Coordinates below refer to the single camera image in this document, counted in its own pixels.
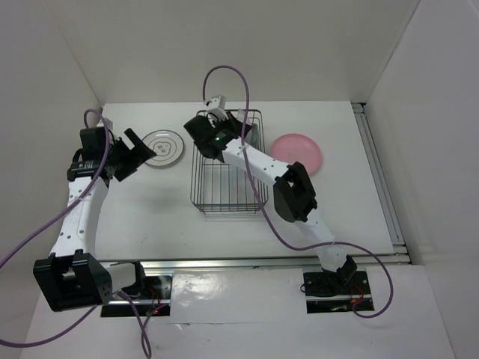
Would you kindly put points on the dark wire dish rack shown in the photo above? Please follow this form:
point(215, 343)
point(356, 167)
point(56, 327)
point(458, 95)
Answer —
point(217, 187)

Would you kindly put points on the pink plastic plate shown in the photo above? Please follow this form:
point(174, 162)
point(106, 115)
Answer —
point(294, 147)

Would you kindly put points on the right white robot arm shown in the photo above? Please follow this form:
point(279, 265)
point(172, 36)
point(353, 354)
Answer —
point(294, 197)

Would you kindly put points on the aluminium rail right side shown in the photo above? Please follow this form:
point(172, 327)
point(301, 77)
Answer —
point(381, 175)

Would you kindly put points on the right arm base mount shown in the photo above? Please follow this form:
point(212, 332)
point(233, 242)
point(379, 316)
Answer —
point(323, 294)

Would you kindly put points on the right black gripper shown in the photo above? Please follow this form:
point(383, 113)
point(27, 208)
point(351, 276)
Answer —
point(230, 121)

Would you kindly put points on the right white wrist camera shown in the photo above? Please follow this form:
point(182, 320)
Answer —
point(216, 103)

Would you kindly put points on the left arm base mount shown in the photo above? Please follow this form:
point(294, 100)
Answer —
point(151, 301)

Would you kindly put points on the aluminium rail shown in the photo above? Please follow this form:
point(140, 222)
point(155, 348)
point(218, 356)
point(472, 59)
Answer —
point(308, 263)
point(381, 175)

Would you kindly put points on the white plate green rim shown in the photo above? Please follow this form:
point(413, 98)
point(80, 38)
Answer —
point(168, 147)

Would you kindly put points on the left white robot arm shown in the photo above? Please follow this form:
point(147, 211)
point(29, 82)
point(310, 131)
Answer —
point(71, 277)

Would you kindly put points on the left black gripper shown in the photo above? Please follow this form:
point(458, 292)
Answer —
point(138, 154)

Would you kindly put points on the blue floral patterned plate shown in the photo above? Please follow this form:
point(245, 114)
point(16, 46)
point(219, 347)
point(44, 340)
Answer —
point(253, 135)

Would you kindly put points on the aluminium rail front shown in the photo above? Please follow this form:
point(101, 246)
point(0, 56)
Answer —
point(308, 263)

